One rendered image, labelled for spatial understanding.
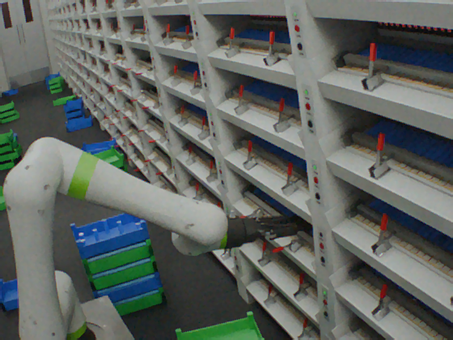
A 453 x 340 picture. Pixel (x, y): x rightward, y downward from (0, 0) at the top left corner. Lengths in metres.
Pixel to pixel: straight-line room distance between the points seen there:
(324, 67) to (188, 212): 0.47
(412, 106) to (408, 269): 0.37
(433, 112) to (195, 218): 0.66
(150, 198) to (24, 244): 0.33
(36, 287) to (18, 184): 0.26
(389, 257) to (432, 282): 0.14
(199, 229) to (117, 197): 0.21
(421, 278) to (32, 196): 0.82
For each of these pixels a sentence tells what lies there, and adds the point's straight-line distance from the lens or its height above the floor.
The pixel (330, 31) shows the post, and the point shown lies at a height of 1.13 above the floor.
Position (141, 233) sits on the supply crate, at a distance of 2.14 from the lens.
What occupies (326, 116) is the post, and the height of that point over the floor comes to 0.94.
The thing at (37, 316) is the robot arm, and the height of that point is 0.62.
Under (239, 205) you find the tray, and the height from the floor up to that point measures 0.47.
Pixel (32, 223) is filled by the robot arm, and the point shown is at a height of 0.87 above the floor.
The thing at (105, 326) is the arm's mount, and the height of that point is 0.35.
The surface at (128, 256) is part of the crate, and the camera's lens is 2.17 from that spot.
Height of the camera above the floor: 1.28
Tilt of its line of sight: 20 degrees down
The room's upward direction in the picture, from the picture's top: 10 degrees counter-clockwise
